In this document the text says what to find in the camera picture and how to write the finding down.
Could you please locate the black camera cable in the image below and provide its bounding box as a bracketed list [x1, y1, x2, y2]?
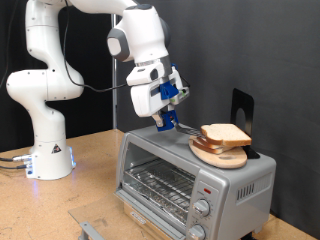
[61, 0, 192, 94]

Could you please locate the black curtain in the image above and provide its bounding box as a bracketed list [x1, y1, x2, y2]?
[0, 0, 114, 153]

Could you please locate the silver oven knob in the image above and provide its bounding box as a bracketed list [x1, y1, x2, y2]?
[193, 198, 212, 218]
[187, 223, 207, 240]

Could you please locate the wire oven rack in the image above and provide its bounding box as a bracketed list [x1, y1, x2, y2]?
[123, 159, 196, 223]

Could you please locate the black metal bookend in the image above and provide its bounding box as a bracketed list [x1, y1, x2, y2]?
[229, 87, 261, 160]

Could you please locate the round wooden board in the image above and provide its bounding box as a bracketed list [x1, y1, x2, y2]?
[188, 134, 249, 169]

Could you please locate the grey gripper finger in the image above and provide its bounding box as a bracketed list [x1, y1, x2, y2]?
[151, 112, 166, 129]

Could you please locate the glass oven door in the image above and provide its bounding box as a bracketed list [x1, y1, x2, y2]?
[68, 191, 178, 240]

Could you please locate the silver toaster oven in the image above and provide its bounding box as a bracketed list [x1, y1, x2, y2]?
[114, 120, 278, 240]

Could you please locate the white bread slice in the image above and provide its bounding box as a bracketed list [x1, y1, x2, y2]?
[200, 123, 253, 147]
[193, 136, 239, 155]

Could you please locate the vertical metal pole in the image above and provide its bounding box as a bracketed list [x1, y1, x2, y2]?
[110, 13, 119, 130]

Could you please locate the black base cable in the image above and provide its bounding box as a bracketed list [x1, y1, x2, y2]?
[0, 163, 29, 170]
[0, 153, 33, 163]

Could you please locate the metal spatula with blue block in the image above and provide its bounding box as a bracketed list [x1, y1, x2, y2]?
[155, 110, 204, 138]

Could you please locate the dark grey backdrop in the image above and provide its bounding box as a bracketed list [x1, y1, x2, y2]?
[117, 0, 320, 239]

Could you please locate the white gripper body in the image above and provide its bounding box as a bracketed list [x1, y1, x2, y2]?
[125, 61, 188, 118]

